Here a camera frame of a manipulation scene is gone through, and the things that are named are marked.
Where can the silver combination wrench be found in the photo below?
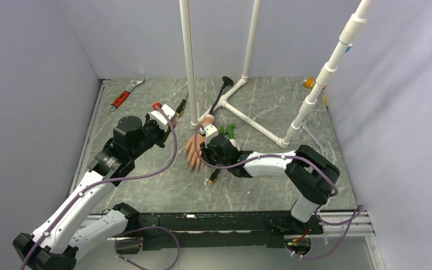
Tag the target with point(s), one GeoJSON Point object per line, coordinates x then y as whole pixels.
{"type": "Point", "coordinates": [324, 151]}

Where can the mannequin practice hand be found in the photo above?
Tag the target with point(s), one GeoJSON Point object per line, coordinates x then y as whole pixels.
{"type": "Point", "coordinates": [193, 150]}

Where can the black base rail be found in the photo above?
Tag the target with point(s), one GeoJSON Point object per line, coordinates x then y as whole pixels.
{"type": "Point", "coordinates": [272, 229]}

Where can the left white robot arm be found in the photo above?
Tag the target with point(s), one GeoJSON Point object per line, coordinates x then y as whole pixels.
{"type": "Point", "coordinates": [60, 242]}

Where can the black suction mount stalk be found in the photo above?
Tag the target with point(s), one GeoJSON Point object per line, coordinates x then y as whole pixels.
{"type": "Point", "coordinates": [227, 81]}

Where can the orange yellow tool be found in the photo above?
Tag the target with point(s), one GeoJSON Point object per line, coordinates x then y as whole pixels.
{"type": "Point", "coordinates": [309, 83]}

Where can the white angled PVC pole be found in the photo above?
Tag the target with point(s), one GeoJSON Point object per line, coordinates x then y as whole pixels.
{"type": "Point", "coordinates": [351, 29]}

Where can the green hose nozzle fitting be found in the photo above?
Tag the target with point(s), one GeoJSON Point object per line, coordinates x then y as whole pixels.
{"type": "Point", "coordinates": [229, 131]}

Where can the black yellow screwdriver far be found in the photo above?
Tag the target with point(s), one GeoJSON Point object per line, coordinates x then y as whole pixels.
{"type": "Point", "coordinates": [181, 106]}

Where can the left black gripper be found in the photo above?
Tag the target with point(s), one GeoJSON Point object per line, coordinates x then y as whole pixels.
{"type": "Point", "coordinates": [163, 135]}

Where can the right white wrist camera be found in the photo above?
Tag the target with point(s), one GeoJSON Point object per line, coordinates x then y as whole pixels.
{"type": "Point", "coordinates": [208, 132]}

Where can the black yellow screwdriver near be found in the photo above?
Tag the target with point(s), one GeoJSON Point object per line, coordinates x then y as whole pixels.
{"type": "Point", "coordinates": [212, 178]}

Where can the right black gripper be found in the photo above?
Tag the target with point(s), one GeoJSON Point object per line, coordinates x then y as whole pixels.
{"type": "Point", "coordinates": [205, 154]}

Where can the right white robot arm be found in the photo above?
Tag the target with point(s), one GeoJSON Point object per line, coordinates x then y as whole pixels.
{"type": "Point", "coordinates": [310, 172]}

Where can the black yellow screwdriver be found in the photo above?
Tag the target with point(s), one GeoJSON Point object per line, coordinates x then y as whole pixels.
{"type": "Point", "coordinates": [212, 178]}
{"type": "Point", "coordinates": [181, 106]}

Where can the red adjustable wrench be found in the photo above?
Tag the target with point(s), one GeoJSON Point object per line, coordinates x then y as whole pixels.
{"type": "Point", "coordinates": [124, 95]}

